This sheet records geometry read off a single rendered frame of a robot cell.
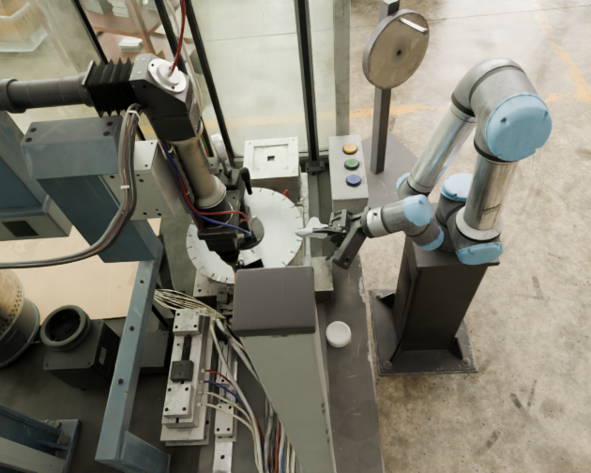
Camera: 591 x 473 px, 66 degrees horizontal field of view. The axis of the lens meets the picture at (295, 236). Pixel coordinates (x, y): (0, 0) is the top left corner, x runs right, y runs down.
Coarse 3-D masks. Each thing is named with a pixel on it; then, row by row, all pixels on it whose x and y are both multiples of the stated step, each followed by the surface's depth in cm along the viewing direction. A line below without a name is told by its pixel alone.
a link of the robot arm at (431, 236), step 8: (432, 224) 117; (424, 232) 115; (432, 232) 117; (440, 232) 119; (416, 240) 118; (424, 240) 118; (432, 240) 118; (440, 240) 120; (424, 248) 122; (432, 248) 121
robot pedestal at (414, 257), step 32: (416, 256) 141; (448, 256) 140; (416, 288) 153; (448, 288) 153; (384, 320) 208; (416, 320) 173; (448, 320) 173; (384, 352) 200; (416, 352) 198; (448, 352) 197
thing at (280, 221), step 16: (256, 192) 135; (272, 192) 135; (256, 208) 132; (272, 208) 131; (288, 208) 131; (192, 224) 131; (272, 224) 128; (288, 224) 127; (192, 240) 127; (272, 240) 125; (288, 240) 124; (192, 256) 124; (208, 256) 124; (240, 256) 123; (256, 256) 122; (272, 256) 122; (288, 256) 121; (208, 272) 121; (224, 272) 120
